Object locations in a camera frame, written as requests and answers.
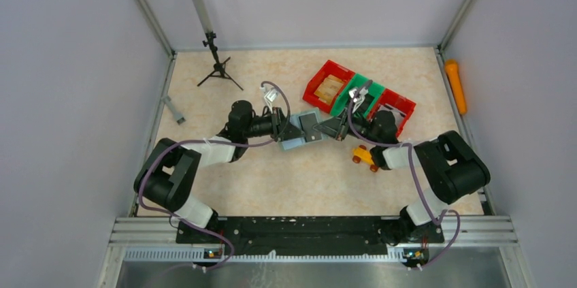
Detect red bin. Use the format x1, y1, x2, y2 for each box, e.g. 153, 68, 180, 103
302, 60, 356, 114
367, 89, 416, 138

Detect green bin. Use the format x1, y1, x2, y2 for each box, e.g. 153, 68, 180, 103
330, 73, 386, 120

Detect green card holder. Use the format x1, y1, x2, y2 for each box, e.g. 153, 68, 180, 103
279, 108, 328, 151

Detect black credit card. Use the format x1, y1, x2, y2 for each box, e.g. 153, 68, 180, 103
298, 113, 327, 144

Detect clear plastic bags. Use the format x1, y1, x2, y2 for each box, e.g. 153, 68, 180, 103
378, 104, 406, 119

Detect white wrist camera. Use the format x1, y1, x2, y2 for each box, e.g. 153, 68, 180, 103
348, 87, 368, 114
260, 86, 279, 109

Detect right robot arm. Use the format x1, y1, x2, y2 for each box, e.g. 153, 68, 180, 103
314, 109, 491, 240

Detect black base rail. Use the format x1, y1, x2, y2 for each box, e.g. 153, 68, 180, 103
176, 216, 445, 256

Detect far red bin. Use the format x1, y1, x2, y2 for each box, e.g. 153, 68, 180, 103
302, 60, 356, 114

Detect black tripod with grey tube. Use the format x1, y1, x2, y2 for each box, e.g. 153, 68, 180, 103
192, 0, 244, 91

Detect wooden blocks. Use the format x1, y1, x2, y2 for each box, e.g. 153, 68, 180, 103
314, 75, 344, 104

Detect near red bin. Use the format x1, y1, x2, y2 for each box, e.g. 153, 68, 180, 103
367, 89, 416, 138

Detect small grey tool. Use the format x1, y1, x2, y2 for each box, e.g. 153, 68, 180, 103
161, 95, 186, 125

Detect yellow toy car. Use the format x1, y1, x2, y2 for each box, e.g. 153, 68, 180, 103
352, 145, 380, 173

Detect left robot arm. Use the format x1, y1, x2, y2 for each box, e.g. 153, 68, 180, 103
133, 100, 305, 229

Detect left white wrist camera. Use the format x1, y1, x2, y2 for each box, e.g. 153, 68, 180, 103
260, 86, 279, 109

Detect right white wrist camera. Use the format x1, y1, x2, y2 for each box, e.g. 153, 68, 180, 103
348, 87, 368, 114

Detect orange flashlight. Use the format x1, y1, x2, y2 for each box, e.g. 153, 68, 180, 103
444, 59, 467, 115

